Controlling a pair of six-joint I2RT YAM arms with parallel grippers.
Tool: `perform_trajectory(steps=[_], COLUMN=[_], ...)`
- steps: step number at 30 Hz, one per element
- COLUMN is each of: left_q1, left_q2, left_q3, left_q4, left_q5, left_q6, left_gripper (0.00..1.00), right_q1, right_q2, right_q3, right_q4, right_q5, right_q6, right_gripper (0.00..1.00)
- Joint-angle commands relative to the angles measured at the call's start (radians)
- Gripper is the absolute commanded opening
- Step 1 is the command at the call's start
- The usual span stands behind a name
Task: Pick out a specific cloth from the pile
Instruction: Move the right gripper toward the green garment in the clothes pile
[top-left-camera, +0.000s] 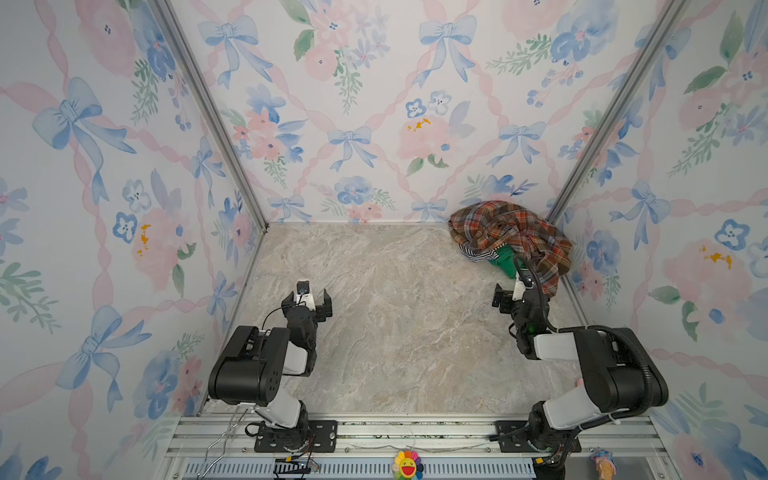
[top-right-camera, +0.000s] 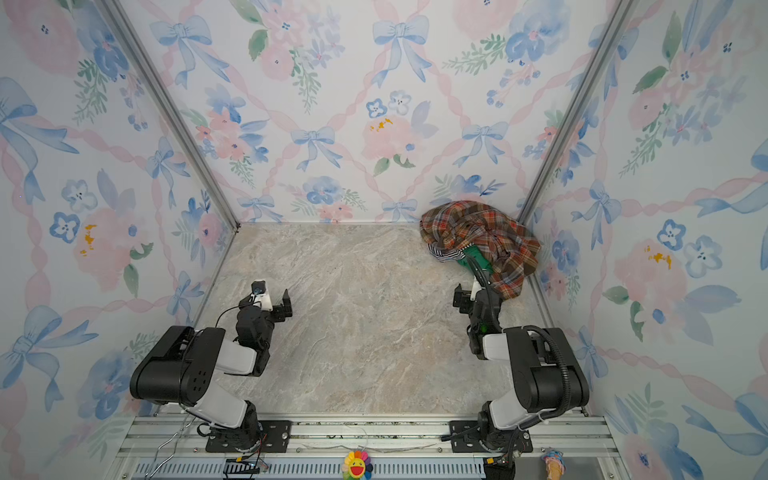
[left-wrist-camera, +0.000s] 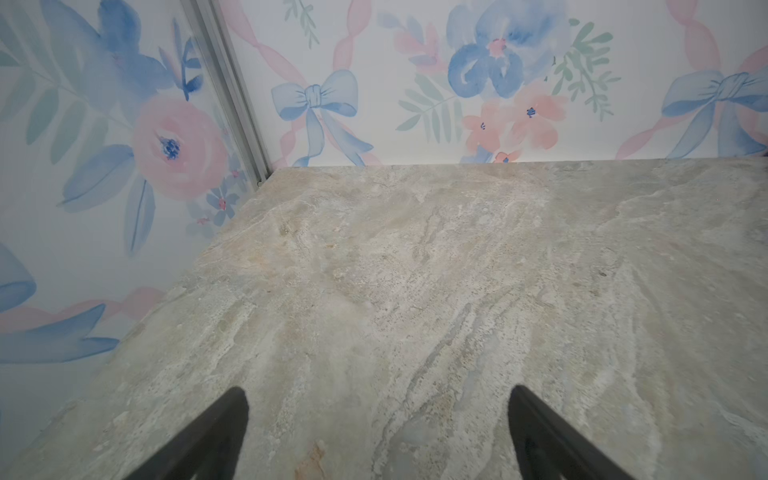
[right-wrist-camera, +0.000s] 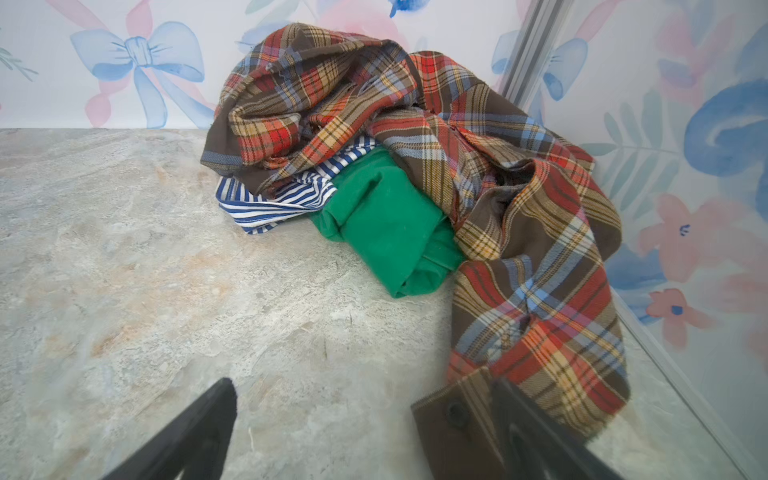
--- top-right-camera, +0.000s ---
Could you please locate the left aluminium corner post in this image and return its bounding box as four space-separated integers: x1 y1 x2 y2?
95 1 241 231

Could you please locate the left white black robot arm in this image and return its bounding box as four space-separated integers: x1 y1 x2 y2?
129 280 293 455

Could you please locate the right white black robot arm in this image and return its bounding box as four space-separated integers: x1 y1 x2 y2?
443 282 590 454

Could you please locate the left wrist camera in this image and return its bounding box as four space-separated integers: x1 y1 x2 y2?
251 280 267 298

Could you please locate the aluminium rail frame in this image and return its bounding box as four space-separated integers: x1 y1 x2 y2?
106 411 629 479

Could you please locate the striped cloth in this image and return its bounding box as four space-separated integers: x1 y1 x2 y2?
427 242 465 262

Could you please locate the ice cream cone toy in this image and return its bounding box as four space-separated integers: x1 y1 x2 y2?
541 449 565 480

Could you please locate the loose grey wire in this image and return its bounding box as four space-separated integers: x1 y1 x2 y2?
143 413 199 480

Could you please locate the rainbow smiling flower toy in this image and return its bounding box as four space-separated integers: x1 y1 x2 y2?
341 450 374 480

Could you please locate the aluminium corner post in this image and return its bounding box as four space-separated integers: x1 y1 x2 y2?
517 0 635 227
95 1 241 231

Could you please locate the right aluminium corner post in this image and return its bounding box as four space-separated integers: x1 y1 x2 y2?
517 0 635 227

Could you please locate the plaid flannel shirt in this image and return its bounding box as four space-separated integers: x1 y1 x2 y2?
419 200 541 300

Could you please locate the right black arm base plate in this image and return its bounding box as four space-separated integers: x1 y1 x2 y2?
440 420 533 455

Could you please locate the green cloth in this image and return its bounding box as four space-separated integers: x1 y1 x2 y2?
458 244 492 285

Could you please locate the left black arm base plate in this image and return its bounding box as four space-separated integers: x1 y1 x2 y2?
205 420 293 454

